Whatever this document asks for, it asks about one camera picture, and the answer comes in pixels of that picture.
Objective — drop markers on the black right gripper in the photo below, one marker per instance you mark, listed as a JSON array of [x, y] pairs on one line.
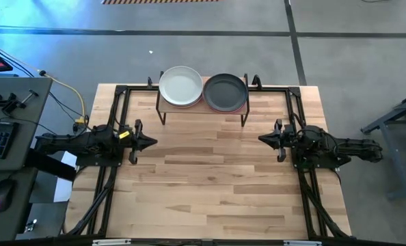
[[292, 140]]

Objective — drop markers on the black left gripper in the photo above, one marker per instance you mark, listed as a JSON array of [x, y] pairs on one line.
[[128, 140]]

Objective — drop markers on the magenta plate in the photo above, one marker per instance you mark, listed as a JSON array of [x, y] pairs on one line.
[[235, 110]]

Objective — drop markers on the light grey plate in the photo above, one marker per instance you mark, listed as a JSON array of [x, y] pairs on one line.
[[180, 85]]

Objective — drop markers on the dark grey plate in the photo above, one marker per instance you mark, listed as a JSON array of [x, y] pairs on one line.
[[225, 92]]

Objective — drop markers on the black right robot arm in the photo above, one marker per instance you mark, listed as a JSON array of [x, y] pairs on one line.
[[343, 147]]

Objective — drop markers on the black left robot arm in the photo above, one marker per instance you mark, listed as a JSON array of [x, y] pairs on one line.
[[76, 143]]

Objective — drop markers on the wooden shelf black metal legs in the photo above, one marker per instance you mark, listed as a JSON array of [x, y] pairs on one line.
[[189, 110]]

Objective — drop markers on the yellow label tag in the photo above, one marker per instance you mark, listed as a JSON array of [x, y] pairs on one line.
[[123, 134]]

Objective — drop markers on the white sheet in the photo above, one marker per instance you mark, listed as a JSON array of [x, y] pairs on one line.
[[64, 184]]

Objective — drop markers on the black bar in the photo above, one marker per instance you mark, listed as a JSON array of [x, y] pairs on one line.
[[49, 164]]

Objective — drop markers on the grey metal stand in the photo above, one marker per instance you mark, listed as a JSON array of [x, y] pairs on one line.
[[400, 177]]

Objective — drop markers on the black clamp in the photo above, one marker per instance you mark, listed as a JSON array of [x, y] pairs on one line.
[[9, 104]]

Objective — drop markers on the small silver clamp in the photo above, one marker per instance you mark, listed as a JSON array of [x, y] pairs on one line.
[[30, 226]]

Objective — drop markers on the grey desk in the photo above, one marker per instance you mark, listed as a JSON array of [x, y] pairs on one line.
[[11, 83]]

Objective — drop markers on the black computer mouse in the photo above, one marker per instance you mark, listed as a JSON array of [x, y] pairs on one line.
[[3, 193]]

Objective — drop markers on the silver metal bracket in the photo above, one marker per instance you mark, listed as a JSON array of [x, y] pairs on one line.
[[302, 243], [110, 242]]

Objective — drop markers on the black aluminium table frame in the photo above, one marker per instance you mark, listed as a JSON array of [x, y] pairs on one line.
[[175, 243]]

